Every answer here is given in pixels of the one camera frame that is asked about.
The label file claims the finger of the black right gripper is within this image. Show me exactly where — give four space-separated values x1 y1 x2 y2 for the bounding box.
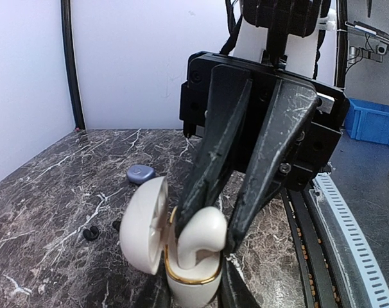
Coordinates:
228 80 317 253
175 65 252 237

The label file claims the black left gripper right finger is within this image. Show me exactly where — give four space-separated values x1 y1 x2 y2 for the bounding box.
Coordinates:
220 253 261 308

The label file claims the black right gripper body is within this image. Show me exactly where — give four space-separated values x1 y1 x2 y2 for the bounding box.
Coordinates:
180 51 349 191

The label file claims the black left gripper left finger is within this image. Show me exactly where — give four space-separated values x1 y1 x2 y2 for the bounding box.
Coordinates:
146 269 171 308

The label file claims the white earbud charging case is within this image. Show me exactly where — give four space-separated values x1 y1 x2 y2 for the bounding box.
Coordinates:
119 176 223 307

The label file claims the purple earbud charging case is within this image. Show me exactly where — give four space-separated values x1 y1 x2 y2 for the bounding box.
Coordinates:
126 164 155 185

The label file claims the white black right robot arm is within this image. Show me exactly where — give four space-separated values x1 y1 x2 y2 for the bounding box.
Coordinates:
175 1 350 253

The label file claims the blue plastic bin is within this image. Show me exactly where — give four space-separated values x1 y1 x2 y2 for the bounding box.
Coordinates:
344 98 389 146

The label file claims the black earbud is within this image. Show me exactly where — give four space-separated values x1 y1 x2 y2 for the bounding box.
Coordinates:
112 220 121 231
82 226 99 241

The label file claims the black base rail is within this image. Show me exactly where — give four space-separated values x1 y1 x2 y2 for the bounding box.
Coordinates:
281 189 355 307

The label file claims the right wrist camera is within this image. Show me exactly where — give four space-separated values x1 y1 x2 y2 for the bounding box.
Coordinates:
242 0 322 37

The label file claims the black frame post right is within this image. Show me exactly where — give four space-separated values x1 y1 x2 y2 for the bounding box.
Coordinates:
334 0 349 90

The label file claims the black frame post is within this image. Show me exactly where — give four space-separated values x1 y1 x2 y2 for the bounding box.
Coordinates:
334 0 349 90
60 0 86 130

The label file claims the grey slotted cable duct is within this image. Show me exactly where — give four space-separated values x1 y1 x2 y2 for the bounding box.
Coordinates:
311 173 389 307

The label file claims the black frame post left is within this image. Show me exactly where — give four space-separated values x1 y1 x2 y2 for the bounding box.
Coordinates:
60 0 86 130

